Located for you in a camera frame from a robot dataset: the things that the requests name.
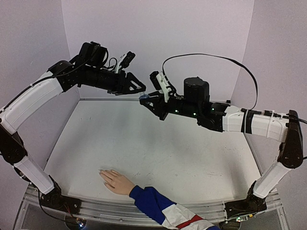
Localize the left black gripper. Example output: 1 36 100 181
85 65 149 95

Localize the blue nail polish bottle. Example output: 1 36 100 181
139 94 150 100

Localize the blue white red sleeve forearm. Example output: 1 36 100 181
129 186 219 230

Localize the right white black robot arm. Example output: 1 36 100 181
140 74 304 219

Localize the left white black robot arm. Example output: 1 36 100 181
0 42 146 214

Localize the mannequin hand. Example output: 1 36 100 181
99 170 135 196

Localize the black right camera cable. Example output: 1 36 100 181
162 53 307 125

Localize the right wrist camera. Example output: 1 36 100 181
150 71 176 103

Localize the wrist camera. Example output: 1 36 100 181
150 71 176 103
114 51 136 73

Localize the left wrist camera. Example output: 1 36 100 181
114 51 136 73

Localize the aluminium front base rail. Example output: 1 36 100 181
14 186 289 230

